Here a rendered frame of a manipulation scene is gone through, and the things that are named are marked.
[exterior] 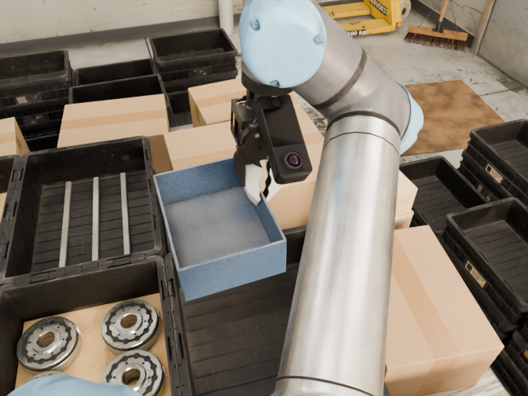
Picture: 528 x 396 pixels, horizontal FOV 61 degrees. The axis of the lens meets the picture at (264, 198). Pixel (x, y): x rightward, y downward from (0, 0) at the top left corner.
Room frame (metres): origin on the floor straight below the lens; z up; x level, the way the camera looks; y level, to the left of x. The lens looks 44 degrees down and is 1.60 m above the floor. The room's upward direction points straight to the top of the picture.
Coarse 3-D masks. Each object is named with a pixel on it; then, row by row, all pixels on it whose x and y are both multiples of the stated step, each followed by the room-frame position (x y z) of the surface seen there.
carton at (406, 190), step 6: (402, 174) 0.78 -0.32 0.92; (402, 180) 0.76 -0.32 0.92; (408, 180) 0.76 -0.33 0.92; (402, 186) 0.74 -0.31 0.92; (408, 186) 0.74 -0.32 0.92; (414, 186) 0.74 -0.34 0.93; (402, 192) 0.72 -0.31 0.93; (408, 192) 0.72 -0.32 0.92; (414, 192) 0.73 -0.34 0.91; (402, 198) 0.72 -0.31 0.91; (408, 198) 0.72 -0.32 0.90; (414, 198) 0.73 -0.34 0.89; (396, 204) 0.71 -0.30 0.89; (402, 204) 0.72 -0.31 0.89; (408, 204) 0.73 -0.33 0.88; (396, 210) 0.71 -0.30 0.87; (402, 210) 0.72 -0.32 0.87; (408, 210) 0.73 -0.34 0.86; (396, 216) 0.72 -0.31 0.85
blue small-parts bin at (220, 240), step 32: (224, 160) 0.57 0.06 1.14; (160, 192) 0.53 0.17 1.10; (192, 192) 0.55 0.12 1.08; (224, 192) 0.56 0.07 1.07; (192, 224) 0.49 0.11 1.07; (224, 224) 0.49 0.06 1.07; (256, 224) 0.48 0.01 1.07; (192, 256) 0.42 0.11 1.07; (224, 256) 0.37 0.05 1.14; (256, 256) 0.38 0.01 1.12; (192, 288) 0.35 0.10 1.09; (224, 288) 0.36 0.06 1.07
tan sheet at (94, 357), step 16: (112, 304) 0.49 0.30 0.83; (160, 304) 0.49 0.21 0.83; (32, 320) 0.46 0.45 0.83; (80, 320) 0.46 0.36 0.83; (96, 320) 0.46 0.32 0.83; (96, 336) 0.42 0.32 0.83; (160, 336) 0.42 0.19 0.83; (80, 352) 0.39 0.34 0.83; (96, 352) 0.39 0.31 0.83; (160, 352) 0.39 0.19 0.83; (80, 368) 0.36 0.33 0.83; (96, 368) 0.36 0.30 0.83; (16, 384) 0.33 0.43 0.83; (128, 384) 0.33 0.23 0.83
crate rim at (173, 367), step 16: (160, 256) 0.53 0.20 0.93; (80, 272) 0.50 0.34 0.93; (96, 272) 0.50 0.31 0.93; (160, 272) 0.50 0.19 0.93; (0, 288) 0.46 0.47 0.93; (16, 288) 0.46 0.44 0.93; (160, 288) 0.46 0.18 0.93; (0, 304) 0.43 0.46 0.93; (176, 368) 0.31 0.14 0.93; (176, 384) 0.29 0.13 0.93
